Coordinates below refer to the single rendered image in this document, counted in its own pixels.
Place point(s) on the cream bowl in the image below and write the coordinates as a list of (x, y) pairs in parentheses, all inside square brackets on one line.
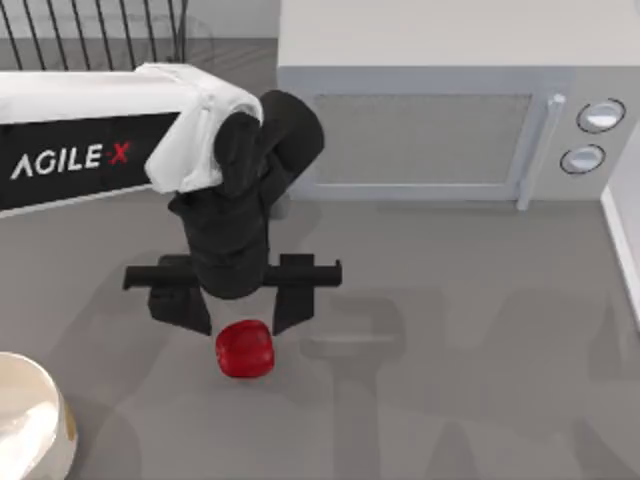
[(30, 415)]

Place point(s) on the large microwave knob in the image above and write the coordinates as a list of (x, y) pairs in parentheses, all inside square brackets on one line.
[(600, 115)]

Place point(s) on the red apple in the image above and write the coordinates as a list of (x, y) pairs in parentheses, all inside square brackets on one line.
[(245, 350)]

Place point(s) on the pale microwave oven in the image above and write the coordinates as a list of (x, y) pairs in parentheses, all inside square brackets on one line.
[(425, 40)]

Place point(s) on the microwave oven door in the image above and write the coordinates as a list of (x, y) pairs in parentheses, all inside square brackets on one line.
[(415, 140)]

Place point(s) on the white panel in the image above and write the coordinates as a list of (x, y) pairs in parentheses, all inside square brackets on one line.
[(625, 225)]

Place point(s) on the small microwave knob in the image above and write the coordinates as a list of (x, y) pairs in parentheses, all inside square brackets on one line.
[(582, 159)]

